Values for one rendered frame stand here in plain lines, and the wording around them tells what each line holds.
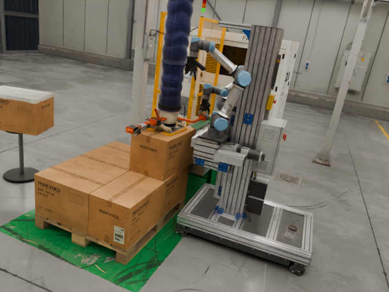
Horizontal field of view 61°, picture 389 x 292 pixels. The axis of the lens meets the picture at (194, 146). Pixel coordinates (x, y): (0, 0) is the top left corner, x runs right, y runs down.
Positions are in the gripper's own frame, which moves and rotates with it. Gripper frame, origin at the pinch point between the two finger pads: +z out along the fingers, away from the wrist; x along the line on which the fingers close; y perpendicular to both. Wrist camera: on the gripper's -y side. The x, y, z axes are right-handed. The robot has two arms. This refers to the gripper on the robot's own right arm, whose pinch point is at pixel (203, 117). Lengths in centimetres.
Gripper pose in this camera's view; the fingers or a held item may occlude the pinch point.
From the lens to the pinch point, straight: 346.7
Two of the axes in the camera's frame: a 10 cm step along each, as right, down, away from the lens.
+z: -1.4, 9.4, 3.2
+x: 9.0, 2.6, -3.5
